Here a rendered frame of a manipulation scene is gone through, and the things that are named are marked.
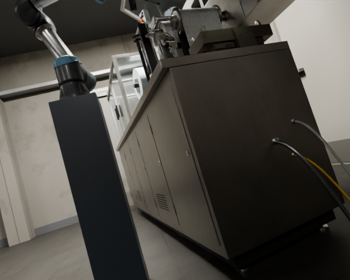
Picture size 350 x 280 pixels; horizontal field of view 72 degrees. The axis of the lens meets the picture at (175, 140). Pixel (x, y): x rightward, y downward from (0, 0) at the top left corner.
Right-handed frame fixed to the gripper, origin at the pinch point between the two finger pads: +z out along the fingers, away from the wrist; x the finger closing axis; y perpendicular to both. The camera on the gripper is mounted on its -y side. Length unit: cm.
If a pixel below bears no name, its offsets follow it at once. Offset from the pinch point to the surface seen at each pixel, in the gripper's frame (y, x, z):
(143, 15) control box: -19, 56, -26
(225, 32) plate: 5.5, -16.9, 41.3
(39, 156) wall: -312, 129, -151
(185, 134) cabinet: -29, -59, 48
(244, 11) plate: 15.9, 11.3, 44.0
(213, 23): 4.0, 9.2, 31.3
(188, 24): -1.3, -0.5, 20.7
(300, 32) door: 20, 149, 100
